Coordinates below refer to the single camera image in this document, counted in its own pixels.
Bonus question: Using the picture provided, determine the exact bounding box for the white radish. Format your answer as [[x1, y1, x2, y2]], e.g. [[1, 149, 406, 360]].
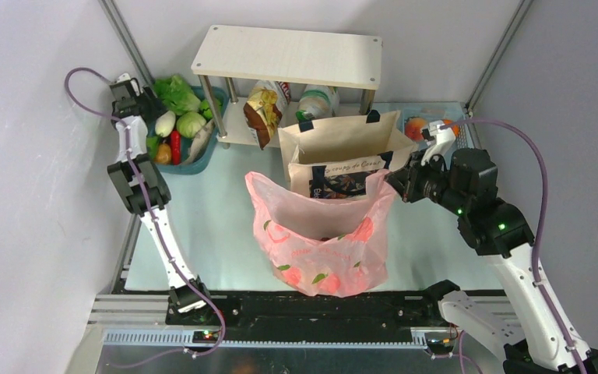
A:
[[154, 111, 176, 138]]

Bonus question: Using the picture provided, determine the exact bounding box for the beige canvas tote bag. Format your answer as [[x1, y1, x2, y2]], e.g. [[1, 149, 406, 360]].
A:
[[279, 110, 418, 199]]

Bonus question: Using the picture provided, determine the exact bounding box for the pink plastic grocery bag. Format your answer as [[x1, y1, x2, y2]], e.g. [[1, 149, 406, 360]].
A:
[[244, 169, 396, 298]]

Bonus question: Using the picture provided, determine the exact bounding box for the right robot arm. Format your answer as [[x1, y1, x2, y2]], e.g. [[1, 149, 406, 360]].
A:
[[385, 148, 598, 373]]

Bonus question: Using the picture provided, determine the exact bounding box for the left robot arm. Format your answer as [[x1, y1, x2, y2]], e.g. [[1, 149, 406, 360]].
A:
[[107, 78, 209, 315]]

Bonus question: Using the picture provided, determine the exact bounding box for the green leafy lettuce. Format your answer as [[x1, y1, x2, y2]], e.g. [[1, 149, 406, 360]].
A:
[[153, 74, 201, 116]]

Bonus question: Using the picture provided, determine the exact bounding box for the peach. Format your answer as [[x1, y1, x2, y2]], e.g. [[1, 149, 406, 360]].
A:
[[404, 117, 428, 142]]

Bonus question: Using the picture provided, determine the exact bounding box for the red chili pepper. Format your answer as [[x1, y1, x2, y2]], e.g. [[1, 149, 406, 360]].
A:
[[170, 130, 181, 165]]

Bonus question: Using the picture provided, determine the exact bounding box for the round green cabbage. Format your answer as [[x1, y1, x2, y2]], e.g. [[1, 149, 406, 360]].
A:
[[175, 111, 207, 139]]

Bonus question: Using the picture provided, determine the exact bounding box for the orange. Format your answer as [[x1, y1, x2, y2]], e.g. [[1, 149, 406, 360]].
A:
[[442, 118, 459, 137]]

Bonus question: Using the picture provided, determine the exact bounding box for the brown potato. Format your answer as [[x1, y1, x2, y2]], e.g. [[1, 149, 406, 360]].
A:
[[154, 143, 172, 165]]

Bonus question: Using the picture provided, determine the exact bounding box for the light blue fruit basket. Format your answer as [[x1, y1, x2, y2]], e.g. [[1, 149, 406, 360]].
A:
[[401, 105, 473, 156]]

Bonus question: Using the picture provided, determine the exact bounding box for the green bell pepper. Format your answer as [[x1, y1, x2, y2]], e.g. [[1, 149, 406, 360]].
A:
[[198, 99, 214, 122]]

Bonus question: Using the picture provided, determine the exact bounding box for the silver grey fish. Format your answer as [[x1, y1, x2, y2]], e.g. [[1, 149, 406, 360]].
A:
[[181, 119, 215, 165]]

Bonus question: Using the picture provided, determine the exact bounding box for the teal plastic vegetable basket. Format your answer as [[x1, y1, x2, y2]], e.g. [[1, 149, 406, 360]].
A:
[[155, 85, 230, 175]]

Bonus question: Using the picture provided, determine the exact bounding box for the green white snack bag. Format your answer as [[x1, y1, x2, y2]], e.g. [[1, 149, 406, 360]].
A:
[[295, 84, 340, 122]]

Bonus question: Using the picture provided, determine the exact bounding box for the brown chips bag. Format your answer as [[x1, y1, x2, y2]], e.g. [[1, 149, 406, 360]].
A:
[[243, 80, 291, 150]]

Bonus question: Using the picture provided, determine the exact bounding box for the white wooden two-tier shelf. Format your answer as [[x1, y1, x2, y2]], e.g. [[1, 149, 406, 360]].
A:
[[191, 25, 383, 147]]

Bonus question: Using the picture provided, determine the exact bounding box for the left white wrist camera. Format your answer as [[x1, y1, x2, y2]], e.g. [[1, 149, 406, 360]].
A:
[[115, 72, 141, 94]]

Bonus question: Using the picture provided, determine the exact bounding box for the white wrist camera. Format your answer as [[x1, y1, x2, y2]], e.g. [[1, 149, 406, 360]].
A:
[[420, 119, 459, 166], [115, 72, 141, 94]]

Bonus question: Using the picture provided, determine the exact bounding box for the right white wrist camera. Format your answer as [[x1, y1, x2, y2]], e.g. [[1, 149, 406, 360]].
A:
[[420, 119, 459, 166]]

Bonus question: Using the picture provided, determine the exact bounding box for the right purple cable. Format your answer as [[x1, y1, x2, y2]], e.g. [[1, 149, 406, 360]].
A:
[[445, 117, 589, 374]]

